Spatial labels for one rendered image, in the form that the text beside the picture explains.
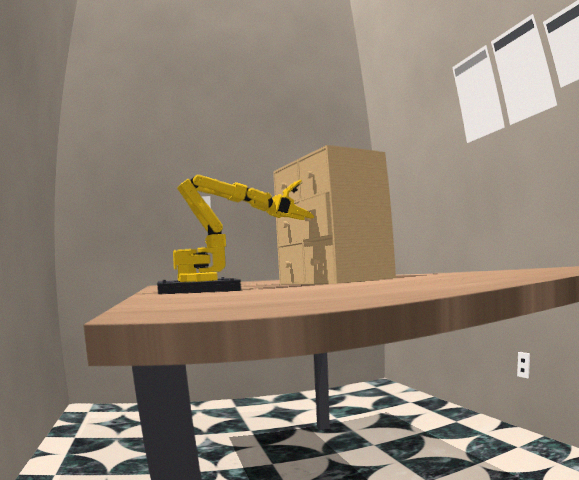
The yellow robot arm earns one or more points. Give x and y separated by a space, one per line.
188 260

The tan wooden chest of drawers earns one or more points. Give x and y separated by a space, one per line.
361 216

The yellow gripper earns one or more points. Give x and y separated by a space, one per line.
283 206

